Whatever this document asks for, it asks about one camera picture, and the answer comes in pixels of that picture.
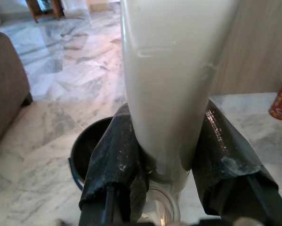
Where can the dark wooden stool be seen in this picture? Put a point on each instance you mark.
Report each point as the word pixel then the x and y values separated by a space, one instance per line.
pixel 46 9

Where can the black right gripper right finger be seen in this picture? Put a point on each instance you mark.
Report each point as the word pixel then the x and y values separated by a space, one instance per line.
pixel 225 164

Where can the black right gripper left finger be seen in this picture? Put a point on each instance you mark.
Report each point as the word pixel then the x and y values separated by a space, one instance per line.
pixel 112 164

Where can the black round bin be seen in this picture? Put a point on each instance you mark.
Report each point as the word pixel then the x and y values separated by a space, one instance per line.
pixel 84 146

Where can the beige dustpan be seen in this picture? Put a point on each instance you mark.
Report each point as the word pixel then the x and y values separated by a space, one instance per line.
pixel 166 82

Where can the brown fabric sofa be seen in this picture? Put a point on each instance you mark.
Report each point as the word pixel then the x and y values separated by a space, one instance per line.
pixel 4 82

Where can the light wood grain panel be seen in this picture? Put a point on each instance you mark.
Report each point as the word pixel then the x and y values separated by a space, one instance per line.
pixel 256 47

